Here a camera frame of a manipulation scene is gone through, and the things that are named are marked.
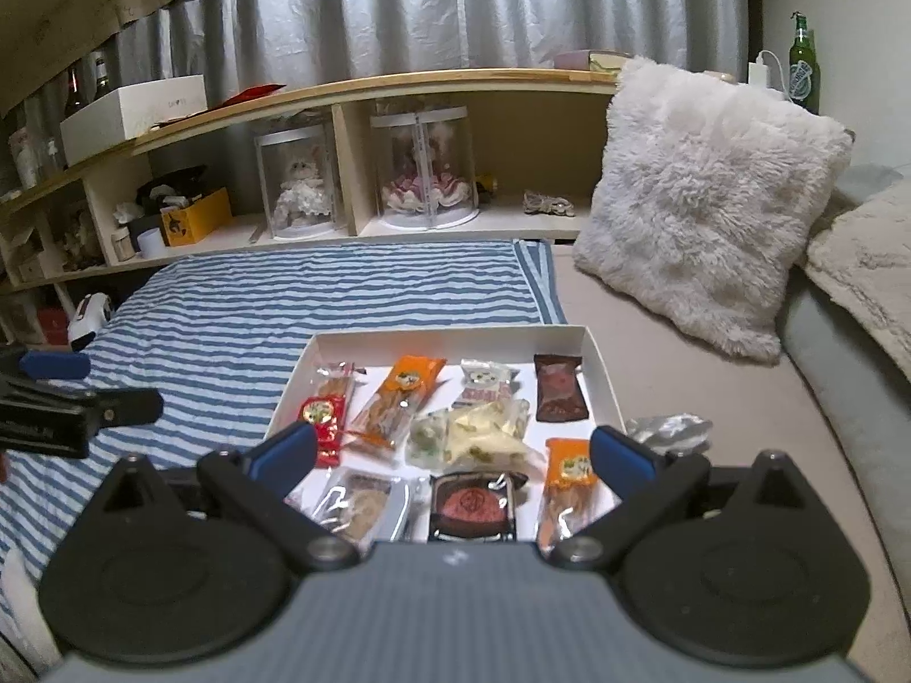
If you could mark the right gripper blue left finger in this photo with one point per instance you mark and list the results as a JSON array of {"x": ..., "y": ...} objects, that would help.
[{"x": 281, "y": 462}]

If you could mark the wooden headboard shelf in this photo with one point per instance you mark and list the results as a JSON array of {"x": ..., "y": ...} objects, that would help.
[{"x": 475, "y": 153}]

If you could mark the green glass bottle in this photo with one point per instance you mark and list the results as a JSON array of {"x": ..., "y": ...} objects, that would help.
[{"x": 803, "y": 80}]

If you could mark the white box on shelf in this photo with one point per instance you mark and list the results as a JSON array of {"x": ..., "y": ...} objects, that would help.
[{"x": 129, "y": 112}]

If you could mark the clear round pastry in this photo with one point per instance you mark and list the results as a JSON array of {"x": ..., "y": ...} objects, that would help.
[{"x": 363, "y": 508}]

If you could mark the small beige jar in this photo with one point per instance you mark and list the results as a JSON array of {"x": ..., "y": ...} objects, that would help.
[{"x": 123, "y": 244}]

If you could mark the orange snack packet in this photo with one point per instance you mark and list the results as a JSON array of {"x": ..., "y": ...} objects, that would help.
[
  {"x": 388, "y": 414},
  {"x": 573, "y": 495}
]

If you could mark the green white snack packet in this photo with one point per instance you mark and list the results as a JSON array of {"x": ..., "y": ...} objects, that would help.
[{"x": 426, "y": 443}]

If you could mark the pink dress doll case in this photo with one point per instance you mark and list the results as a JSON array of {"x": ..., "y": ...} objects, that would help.
[{"x": 425, "y": 168}]

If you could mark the blue white striped blanket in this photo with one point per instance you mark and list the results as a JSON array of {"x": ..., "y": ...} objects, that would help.
[{"x": 219, "y": 336}]

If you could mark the white cylindrical cup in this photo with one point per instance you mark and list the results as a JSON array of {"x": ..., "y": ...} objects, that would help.
[{"x": 151, "y": 243}]

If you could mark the white cartoon snack packet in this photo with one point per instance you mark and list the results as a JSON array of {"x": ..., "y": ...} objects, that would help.
[{"x": 485, "y": 381}]

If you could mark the brown snack packet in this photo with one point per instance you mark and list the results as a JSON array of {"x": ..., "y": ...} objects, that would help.
[{"x": 559, "y": 395}]

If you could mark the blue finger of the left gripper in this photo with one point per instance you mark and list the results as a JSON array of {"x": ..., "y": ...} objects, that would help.
[{"x": 44, "y": 366}]

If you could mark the white dress doll case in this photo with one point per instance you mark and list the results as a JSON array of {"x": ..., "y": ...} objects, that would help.
[{"x": 298, "y": 180}]

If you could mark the yellow cardboard box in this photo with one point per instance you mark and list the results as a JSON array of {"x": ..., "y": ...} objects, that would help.
[{"x": 186, "y": 226}]

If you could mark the dark round cake packet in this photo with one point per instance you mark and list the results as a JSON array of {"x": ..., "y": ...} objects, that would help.
[{"x": 479, "y": 507}]

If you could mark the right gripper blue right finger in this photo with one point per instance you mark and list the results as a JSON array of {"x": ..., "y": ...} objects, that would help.
[{"x": 621, "y": 463}]

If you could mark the cream yellow snack packet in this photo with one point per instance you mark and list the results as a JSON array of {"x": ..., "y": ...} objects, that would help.
[{"x": 491, "y": 436}]

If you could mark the white space heater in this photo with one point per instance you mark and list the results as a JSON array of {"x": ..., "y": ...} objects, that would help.
[{"x": 91, "y": 315}]

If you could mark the white power adapter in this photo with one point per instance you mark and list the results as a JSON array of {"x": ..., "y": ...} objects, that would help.
[{"x": 766, "y": 71}]

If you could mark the white fluffy pillow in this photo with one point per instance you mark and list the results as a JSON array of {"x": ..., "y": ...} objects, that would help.
[{"x": 708, "y": 195}]

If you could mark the red storage box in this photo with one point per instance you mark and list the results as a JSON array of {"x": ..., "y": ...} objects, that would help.
[{"x": 54, "y": 324}]

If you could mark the crumpled silver wrapper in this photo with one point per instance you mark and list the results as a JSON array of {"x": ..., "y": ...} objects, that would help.
[{"x": 682, "y": 433}]

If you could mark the beige fluffy cushion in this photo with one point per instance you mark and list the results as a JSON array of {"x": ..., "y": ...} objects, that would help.
[{"x": 862, "y": 262}]

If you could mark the red snack packet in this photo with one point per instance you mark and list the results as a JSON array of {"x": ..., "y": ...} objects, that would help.
[{"x": 326, "y": 409}]

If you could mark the grey curtain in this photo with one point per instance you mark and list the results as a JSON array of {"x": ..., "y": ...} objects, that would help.
[{"x": 234, "y": 44}]

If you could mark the white tray box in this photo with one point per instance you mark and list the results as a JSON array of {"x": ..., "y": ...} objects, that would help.
[{"x": 375, "y": 352}]

